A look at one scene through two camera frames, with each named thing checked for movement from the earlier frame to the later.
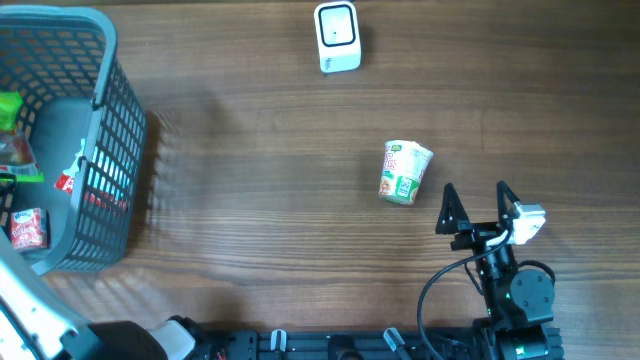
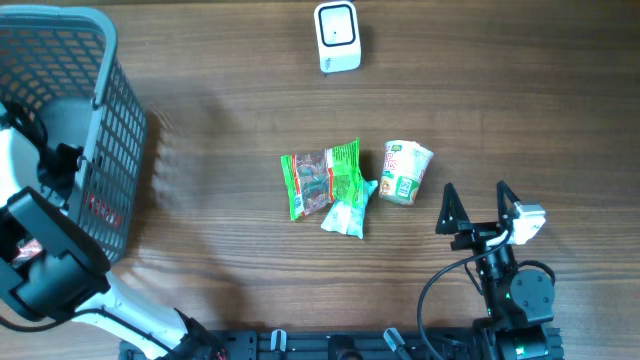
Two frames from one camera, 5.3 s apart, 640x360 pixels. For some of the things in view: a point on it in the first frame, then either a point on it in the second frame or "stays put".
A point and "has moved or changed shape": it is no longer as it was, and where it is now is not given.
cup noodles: (404, 165) stays put
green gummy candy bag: (16, 157) has moved or changed shape
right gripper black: (477, 235) stays put
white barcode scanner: (338, 36) stays put
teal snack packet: (72, 170) has moved or changed shape
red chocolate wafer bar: (66, 183) has moved or changed shape
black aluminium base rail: (358, 344) stays put
